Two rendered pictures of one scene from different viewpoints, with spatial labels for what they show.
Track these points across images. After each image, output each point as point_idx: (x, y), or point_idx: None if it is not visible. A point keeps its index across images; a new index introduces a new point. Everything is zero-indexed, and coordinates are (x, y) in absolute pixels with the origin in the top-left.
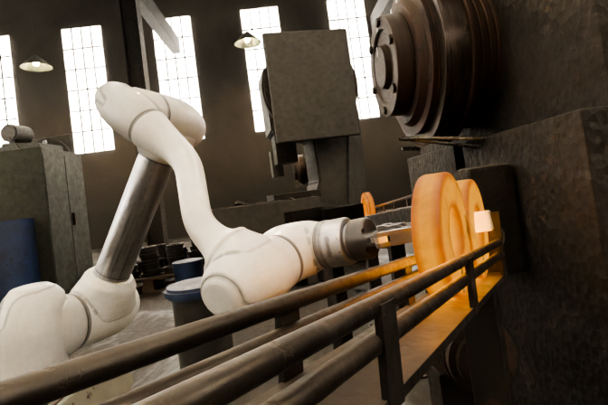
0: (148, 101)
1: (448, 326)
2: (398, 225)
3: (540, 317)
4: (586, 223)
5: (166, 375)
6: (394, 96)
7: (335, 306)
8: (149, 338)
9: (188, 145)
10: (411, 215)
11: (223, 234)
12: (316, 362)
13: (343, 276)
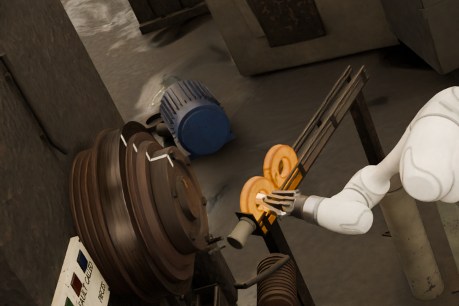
0: (416, 114)
1: (301, 154)
2: (285, 196)
3: None
4: None
5: (344, 100)
6: (204, 210)
7: (324, 129)
8: (343, 93)
9: (392, 150)
10: (291, 147)
11: (371, 167)
12: (332, 131)
13: (320, 129)
